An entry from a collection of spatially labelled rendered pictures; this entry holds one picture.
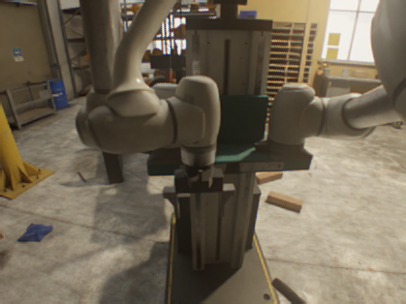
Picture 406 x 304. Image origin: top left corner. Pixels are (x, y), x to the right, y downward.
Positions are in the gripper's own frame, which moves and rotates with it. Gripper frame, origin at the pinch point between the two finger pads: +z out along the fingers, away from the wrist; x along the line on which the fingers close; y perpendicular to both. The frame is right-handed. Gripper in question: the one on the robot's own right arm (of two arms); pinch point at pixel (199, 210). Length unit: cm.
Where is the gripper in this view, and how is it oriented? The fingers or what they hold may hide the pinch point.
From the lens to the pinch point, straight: 67.0
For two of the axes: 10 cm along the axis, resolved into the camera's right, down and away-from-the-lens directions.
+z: 0.0, 8.9, 4.5
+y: -0.6, -4.5, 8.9
